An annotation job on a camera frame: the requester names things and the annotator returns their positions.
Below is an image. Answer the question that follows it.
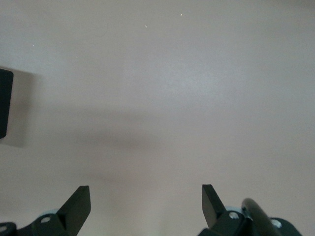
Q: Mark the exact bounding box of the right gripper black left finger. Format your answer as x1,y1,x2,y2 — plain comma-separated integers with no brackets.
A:
18,186,91,236

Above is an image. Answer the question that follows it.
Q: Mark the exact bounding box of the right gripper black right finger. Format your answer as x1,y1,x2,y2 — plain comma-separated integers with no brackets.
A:
198,184,253,236

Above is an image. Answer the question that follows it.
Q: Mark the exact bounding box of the black rectangular plastic box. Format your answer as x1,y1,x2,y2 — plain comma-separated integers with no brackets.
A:
0,68,14,140

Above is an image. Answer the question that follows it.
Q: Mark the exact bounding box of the brown table mat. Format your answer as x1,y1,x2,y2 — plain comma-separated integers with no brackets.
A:
0,0,315,236

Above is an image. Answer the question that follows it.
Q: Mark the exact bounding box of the thick black wrist camera cable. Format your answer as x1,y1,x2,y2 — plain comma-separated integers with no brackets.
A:
242,198,280,236

